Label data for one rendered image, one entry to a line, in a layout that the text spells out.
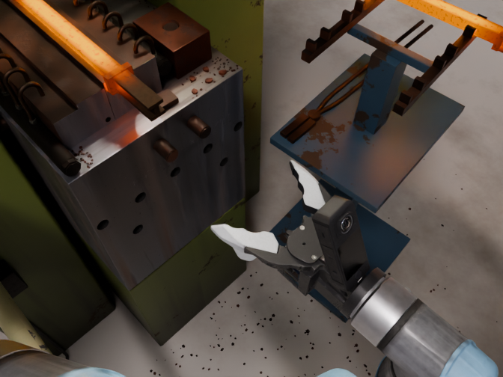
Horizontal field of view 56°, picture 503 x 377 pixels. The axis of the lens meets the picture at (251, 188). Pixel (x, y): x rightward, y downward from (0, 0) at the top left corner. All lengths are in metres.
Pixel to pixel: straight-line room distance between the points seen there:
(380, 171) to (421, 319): 0.59
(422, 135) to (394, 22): 1.50
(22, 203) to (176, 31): 0.47
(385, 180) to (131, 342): 0.97
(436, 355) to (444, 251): 1.29
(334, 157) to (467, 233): 0.91
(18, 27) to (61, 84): 0.18
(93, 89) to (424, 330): 0.59
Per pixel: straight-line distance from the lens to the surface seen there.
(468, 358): 0.57
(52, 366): 0.31
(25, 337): 1.01
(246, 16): 1.19
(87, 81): 0.82
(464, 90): 2.39
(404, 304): 0.57
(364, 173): 1.09
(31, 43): 0.93
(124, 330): 1.65
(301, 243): 0.58
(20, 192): 1.06
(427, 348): 0.56
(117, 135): 0.83
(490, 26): 1.09
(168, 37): 0.89
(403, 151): 1.16
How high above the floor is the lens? 1.53
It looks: 56 degrees down
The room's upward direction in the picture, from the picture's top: straight up
